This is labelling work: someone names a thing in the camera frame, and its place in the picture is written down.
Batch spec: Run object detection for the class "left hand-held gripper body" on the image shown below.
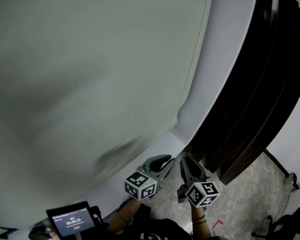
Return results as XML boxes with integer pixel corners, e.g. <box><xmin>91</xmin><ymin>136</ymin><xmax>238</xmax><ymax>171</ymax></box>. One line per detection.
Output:
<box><xmin>124</xmin><ymin>162</ymin><xmax>165</xmax><ymax>201</ymax></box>

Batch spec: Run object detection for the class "person's left forearm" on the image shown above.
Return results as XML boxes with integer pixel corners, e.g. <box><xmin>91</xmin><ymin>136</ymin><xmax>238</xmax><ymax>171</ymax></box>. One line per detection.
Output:
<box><xmin>107</xmin><ymin>198</ymin><xmax>146</xmax><ymax>233</ymax></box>

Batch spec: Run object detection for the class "small grey floor box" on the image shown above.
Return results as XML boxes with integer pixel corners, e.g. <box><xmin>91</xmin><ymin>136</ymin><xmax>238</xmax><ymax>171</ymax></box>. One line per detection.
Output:
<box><xmin>283</xmin><ymin>172</ymin><xmax>300</xmax><ymax>193</ymax></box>

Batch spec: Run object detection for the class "black office chair base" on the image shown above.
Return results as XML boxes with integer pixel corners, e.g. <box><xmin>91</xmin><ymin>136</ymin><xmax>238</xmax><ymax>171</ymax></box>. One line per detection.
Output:
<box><xmin>251</xmin><ymin>197</ymin><xmax>300</xmax><ymax>240</ymax></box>

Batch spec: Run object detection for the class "black phone with screen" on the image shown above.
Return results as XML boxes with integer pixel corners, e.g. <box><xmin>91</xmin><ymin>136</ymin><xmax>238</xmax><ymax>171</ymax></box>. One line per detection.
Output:
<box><xmin>45</xmin><ymin>201</ymin><xmax>103</xmax><ymax>239</ymax></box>

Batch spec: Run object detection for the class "pale green roller blind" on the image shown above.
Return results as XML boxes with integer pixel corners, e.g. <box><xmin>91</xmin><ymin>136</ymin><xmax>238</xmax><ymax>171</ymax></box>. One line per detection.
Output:
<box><xmin>0</xmin><ymin>0</ymin><xmax>215</xmax><ymax>231</ymax></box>

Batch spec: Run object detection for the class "black baseboard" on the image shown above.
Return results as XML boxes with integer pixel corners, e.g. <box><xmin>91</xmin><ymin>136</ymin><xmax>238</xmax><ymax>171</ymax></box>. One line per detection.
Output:
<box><xmin>263</xmin><ymin>148</ymin><xmax>291</xmax><ymax>178</ymax></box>

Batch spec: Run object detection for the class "person's right forearm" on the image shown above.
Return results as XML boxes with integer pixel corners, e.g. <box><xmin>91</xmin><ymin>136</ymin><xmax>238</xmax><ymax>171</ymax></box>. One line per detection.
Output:
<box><xmin>189</xmin><ymin>205</ymin><xmax>214</xmax><ymax>238</ymax></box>

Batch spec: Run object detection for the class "dark wooden door frame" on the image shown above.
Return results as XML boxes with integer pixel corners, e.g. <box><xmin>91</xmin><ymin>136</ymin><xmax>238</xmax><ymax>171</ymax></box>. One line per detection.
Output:
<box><xmin>187</xmin><ymin>0</ymin><xmax>281</xmax><ymax>175</ymax></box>

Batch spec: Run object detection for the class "thin green wristband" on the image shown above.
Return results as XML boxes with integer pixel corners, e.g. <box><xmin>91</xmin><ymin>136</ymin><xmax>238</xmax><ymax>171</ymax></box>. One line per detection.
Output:
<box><xmin>114</xmin><ymin>213</ymin><xmax>131</xmax><ymax>223</ymax></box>

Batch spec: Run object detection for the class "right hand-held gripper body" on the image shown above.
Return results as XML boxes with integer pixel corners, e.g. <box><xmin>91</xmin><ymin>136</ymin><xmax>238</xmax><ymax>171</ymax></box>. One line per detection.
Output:
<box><xmin>176</xmin><ymin>175</ymin><xmax>221</xmax><ymax>208</ymax></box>

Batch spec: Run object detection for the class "person's black clothing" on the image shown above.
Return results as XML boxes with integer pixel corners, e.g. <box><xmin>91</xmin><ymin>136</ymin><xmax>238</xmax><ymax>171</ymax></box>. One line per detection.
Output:
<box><xmin>107</xmin><ymin>203</ymin><xmax>192</xmax><ymax>240</ymax></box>

